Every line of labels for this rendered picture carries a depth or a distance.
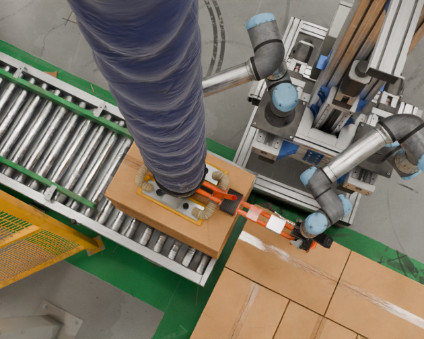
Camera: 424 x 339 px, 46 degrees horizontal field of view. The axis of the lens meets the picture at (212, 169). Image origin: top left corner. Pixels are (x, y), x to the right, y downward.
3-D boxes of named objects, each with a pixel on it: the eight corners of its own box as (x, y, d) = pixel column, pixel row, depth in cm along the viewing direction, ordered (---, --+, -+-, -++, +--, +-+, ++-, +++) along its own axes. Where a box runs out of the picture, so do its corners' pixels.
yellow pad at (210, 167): (155, 159, 236) (155, 156, 231) (166, 141, 238) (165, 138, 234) (219, 191, 232) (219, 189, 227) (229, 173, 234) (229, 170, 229)
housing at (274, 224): (264, 229, 217) (264, 227, 213) (270, 215, 219) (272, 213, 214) (278, 236, 216) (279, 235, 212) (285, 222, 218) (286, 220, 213)
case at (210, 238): (118, 210, 270) (103, 194, 232) (153, 147, 279) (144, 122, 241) (217, 259, 263) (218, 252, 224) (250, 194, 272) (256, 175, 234)
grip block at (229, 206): (217, 208, 220) (217, 206, 214) (227, 189, 222) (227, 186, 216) (234, 217, 219) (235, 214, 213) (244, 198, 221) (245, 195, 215)
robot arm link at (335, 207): (338, 183, 185) (314, 200, 183) (356, 208, 183) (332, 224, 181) (332, 188, 192) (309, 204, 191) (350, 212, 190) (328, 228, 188)
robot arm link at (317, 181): (407, 95, 179) (297, 175, 185) (427, 119, 176) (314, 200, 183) (402, 103, 190) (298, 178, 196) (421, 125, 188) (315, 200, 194)
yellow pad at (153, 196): (136, 193, 232) (134, 191, 227) (147, 175, 234) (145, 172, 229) (200, 227, 228) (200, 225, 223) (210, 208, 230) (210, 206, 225)
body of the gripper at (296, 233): (296, 220, 207) (301, 214, 195) (315, 229, 206) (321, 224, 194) (288, 236, 205) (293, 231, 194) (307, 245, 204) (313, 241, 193)
